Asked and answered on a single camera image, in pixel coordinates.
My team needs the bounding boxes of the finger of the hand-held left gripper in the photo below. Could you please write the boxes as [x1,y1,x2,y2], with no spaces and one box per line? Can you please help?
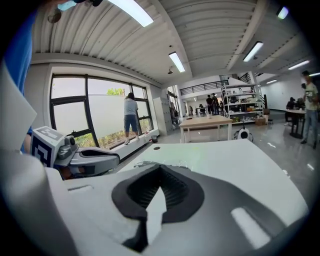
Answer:
[70,161,119,177]
[76,146,121,165]

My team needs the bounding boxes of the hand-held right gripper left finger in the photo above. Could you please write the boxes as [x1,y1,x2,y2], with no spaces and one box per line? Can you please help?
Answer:
[44,162,161,256]

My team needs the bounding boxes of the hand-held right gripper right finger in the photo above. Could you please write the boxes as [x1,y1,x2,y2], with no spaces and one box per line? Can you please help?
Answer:
[149,162,286,256]

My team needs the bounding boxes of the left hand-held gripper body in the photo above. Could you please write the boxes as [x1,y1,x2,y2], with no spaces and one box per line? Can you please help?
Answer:
[29,126,80,169]

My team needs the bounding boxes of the person's left hand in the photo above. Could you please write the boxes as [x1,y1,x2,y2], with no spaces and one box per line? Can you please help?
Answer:
[61,166,86,180]

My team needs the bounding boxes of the black-framed window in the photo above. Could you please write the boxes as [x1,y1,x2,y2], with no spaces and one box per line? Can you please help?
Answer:
[49,73,155,149]

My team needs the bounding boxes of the grey locker cabinet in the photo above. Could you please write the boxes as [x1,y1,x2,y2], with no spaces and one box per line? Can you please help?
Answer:
[152,96,174,137]

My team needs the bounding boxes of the white round machine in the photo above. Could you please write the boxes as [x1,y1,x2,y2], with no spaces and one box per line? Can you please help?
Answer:
[233,126,255,142]

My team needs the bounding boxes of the wooden table with white legs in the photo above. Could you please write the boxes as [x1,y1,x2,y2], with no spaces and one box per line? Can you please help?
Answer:
[178,114,234,144]

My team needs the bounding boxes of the person's blue shirt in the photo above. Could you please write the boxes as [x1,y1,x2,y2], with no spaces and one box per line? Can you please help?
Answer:
[3,11,39,155]

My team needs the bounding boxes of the cardboard box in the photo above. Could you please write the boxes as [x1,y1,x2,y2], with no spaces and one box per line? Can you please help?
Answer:
[254,114,270,126]

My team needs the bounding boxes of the white metal shelf rack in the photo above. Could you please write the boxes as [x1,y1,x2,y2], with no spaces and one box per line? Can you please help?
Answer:
[220,83,265,124]

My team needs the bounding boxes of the black balcony railing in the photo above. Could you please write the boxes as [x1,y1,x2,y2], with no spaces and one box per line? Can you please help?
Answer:
[179,79,230,96]

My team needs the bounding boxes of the black-legged desk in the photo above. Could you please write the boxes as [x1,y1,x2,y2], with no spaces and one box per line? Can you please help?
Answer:
[285,108,308,140]

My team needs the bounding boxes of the long ceiling light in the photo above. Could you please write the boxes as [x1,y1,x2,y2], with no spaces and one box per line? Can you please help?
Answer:
[168,51,186,74]
[275,6,290,21]
[106,0,155,28]
[242,40,264,63]
[287,59,311,71]

